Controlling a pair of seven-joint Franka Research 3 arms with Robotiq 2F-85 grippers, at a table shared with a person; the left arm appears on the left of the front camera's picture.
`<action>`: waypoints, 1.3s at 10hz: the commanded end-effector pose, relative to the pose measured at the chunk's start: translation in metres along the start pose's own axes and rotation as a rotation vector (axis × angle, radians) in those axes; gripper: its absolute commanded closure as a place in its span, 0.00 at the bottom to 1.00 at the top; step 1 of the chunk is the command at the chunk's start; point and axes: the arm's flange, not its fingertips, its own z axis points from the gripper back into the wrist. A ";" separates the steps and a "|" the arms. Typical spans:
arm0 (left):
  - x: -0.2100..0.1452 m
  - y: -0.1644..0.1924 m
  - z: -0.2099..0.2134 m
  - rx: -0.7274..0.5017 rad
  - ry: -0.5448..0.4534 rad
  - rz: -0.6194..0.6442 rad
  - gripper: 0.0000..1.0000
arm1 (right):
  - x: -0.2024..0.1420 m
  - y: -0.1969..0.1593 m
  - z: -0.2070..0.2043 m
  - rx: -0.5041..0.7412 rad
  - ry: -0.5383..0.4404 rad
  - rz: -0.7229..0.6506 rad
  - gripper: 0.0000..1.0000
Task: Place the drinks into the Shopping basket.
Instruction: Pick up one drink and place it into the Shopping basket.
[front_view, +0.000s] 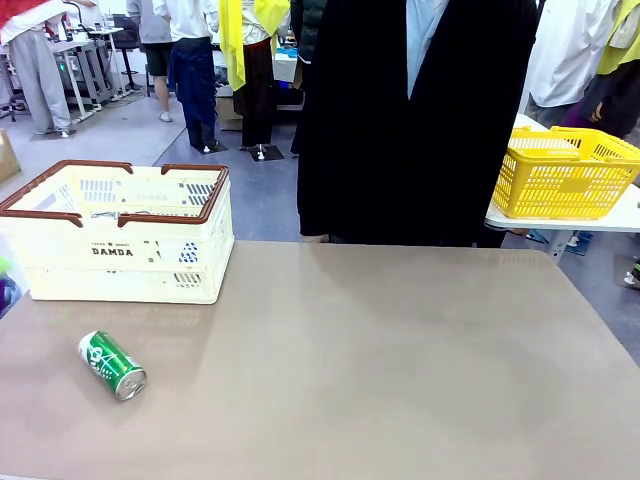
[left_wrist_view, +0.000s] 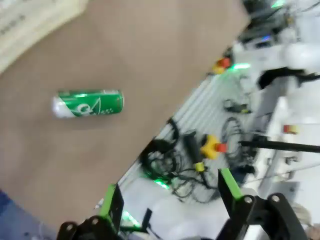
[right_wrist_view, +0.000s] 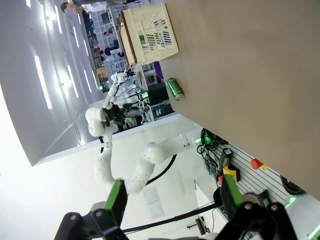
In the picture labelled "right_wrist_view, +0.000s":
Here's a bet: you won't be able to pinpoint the long black floor cable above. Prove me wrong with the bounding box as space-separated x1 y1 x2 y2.
122 202 221 233

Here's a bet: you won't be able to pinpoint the grey slotted panel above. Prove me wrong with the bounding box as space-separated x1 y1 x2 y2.
197 139 301 216

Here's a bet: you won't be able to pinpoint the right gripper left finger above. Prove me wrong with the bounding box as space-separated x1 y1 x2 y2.
53 178 131 240

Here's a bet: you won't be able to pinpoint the tangled black cable bundle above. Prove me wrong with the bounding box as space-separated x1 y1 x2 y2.
196 127 230 161

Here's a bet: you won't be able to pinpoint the cream shopping basket brown handles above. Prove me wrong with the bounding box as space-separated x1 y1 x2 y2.
117 2 180 69

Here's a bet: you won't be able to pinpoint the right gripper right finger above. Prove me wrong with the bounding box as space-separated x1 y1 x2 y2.
214 174 300 240

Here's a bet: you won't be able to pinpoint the dark equipment cabinet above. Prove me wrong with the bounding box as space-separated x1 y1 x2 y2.
147 82 176 118

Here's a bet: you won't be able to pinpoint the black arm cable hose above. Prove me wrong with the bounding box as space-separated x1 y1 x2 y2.
144 153 178 186

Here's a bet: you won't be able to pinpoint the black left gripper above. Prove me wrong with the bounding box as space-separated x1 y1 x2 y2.
101 103 135 128

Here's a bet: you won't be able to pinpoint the green drink can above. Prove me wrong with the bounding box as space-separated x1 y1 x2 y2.
165 77 185 102

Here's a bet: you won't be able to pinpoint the black handheld pendant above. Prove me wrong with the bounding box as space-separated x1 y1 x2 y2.
218 147 232 167

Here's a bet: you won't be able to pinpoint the yellow and black control box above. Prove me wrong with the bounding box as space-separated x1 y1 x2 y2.
217 164 241 183

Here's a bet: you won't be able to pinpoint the coiled black cable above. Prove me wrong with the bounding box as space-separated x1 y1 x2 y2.
279 174 307 196

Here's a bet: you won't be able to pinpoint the background person grey top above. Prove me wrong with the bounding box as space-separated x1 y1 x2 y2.
59 0 126 13

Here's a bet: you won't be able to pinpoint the red emergency stop button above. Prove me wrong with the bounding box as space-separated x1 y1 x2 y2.
250 158 270 172

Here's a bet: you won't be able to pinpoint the white paper sheet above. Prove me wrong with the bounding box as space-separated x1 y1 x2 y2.
143 187 166 220

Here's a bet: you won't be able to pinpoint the ceiling light strip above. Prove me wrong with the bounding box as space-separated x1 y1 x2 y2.
83 69 93 93
66 64 80 99
33 54 53 111

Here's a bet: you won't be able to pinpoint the purple cloth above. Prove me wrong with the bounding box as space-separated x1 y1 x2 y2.
152 61 165 82

